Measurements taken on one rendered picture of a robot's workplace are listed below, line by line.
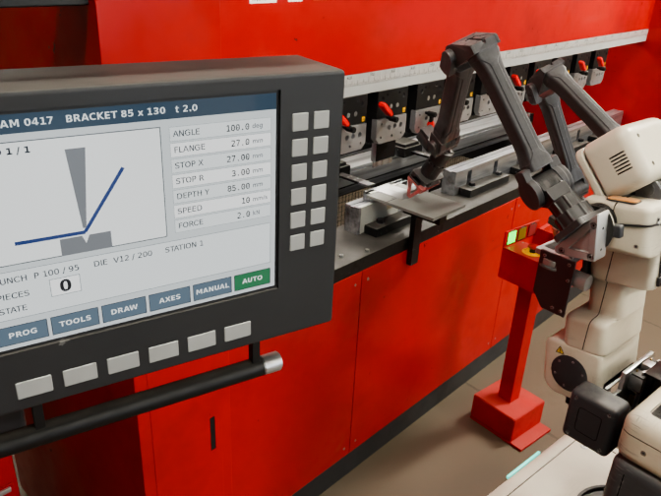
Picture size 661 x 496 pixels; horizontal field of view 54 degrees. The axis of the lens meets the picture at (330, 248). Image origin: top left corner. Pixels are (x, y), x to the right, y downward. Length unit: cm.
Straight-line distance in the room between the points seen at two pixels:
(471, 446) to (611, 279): 115
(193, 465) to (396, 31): 133
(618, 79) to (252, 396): 290
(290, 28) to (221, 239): 99
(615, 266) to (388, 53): 88
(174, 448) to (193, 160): 96
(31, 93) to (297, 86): 29
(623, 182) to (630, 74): 242
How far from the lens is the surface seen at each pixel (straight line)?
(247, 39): 163
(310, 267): 89
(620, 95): 408
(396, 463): 256
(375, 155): 213
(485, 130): 322
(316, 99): 81
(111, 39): 118
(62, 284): 77
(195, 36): 127
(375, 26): 196
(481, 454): 267
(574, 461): 232
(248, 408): 188
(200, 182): 77
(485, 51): 160
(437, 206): 209
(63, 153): 72
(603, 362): 184
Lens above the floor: 174
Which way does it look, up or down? 25 degrees down
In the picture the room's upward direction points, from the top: 3 degrees clockwise
